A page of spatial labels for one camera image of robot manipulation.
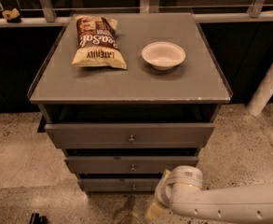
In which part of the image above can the metal railing frame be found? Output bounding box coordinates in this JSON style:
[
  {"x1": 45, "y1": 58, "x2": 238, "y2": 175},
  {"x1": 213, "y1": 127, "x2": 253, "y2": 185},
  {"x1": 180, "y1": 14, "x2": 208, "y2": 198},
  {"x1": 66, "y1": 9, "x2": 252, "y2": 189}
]
[{"x1": 0, "y1": 0, "x2": 273, "y2": 28}]

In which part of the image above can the black object on floor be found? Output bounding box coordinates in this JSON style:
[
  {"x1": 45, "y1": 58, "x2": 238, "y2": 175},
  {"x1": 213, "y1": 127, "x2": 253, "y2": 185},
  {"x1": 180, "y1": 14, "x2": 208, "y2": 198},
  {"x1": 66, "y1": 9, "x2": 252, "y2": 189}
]
[{"x1": 29, "y1": 213, "x2": 48, "y2": 224}]

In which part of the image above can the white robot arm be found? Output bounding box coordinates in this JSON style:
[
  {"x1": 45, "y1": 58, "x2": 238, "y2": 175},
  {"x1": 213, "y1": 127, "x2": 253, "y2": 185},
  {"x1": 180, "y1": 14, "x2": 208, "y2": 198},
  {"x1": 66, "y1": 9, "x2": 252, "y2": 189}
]
[{"x1": 145, "y1": 165, "x2": 273, "y2": 224}]

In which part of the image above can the sea salt chips bag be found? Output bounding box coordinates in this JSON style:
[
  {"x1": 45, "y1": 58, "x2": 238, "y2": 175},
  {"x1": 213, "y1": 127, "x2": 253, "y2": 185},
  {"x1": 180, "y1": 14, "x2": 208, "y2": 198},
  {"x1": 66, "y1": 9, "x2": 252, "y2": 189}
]
[{"x1": 72, "y1": 15, "x2": 127, "y2": 70}]

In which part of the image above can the yellow object on ledge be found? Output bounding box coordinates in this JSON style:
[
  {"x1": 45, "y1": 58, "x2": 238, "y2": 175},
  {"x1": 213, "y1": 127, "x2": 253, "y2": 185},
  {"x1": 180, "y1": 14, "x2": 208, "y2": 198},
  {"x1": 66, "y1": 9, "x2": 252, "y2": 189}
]
[{"x1": 2, "y1": 8, "x2": 21, "y2": 23}]

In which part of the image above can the grey drawer cabinet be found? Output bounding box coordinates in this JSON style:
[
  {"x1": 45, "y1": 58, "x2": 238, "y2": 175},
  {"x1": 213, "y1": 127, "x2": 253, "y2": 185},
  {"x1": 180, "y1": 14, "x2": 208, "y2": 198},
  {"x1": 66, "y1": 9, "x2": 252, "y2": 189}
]
[{"x1": 28, "y1": 13, "x2": 232, "y2": 180}]

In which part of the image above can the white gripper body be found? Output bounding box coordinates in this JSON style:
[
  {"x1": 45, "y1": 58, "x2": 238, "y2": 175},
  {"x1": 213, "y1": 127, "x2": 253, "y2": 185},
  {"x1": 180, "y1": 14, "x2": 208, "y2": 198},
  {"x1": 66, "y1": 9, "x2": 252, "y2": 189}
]
[{"x1": 154, "y1": 165, "x2": 202, "y2": 208}]

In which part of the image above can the white paper bowl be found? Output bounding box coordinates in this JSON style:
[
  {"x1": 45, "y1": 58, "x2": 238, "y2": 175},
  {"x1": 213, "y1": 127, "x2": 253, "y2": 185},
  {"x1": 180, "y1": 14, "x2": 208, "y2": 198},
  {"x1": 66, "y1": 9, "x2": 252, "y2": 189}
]
[{"x1": 142, "y1": 42, "x2": 186, "y2": 71}]

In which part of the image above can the white diagonal pole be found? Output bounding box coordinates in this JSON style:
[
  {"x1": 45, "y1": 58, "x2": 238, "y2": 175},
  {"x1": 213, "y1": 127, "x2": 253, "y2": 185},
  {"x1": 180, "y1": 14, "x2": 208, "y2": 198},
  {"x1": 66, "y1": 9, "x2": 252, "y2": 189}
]
[{"x1": 247, "y1": 63, "x2": 273, "y2": 117}]

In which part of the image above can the grey top drawer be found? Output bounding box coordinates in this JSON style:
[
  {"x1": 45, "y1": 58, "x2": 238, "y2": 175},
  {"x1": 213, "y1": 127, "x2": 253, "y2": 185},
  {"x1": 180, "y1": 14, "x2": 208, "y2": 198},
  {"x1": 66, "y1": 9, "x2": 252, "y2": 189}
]
[{"x1": 45, "y1": 123, "x2": 214, "y2": 149}]

